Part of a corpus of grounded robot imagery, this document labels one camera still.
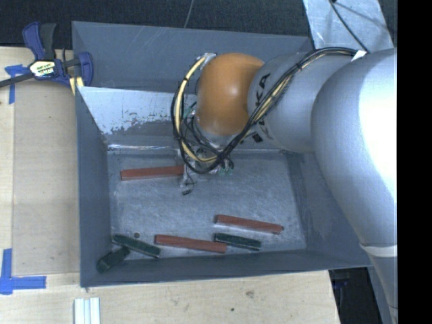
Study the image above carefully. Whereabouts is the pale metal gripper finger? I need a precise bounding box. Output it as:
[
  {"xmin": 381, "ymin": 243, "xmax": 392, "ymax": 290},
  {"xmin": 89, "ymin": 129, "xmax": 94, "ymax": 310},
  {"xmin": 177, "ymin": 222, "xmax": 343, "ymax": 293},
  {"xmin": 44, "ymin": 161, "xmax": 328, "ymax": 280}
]
[{"xmin": 181, "ymin": 165, "xmax": 193, "ymax": 196}]

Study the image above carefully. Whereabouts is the grey metal bin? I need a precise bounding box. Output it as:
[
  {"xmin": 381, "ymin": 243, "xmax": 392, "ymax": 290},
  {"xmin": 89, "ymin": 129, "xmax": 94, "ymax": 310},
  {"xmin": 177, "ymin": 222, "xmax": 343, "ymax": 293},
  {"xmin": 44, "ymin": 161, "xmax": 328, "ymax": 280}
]
[{"xmin": 71, "ymin": 20, "xmax": 373, "ymax": 288}]

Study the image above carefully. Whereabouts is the red-brown flat block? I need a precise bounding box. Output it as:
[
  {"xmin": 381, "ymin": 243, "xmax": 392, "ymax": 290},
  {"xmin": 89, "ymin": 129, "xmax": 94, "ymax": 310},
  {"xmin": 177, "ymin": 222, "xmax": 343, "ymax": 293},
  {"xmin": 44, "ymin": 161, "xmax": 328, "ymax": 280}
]
[
  {"xmin": 213, "ymin": 214, "xmax": 285, "ymax": 236},
  {"xmin": 120, "ymin": 165, "xmax": 185, "ymax": 182},
  {"xmin": 153, "ymin": 234, "xmax": 228, "ymax": 254}
]

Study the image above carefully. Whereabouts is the dark green flat block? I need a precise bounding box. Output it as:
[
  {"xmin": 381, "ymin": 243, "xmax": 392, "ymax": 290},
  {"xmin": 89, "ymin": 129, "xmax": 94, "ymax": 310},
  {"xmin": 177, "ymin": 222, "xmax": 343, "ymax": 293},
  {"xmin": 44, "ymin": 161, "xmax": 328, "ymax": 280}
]
[
  {"xmin": 111, "ymin": 234, "xmax": 162, "ymax": 259},
  {"xmin": 213, "ymin": 232, "xmax": 263, "ymax": 252},
  {"xmin": 95, "ymin": 246, "xmax": 131, "ymax": 274}
]

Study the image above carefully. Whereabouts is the pale wood board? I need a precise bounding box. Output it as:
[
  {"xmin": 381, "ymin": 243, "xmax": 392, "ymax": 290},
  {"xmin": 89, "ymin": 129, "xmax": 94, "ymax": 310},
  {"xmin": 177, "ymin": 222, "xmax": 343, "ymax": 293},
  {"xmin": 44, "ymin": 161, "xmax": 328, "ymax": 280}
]
[{"xmin": 11, "ymin": 85, "xmax": 82, "ymax": 277}]

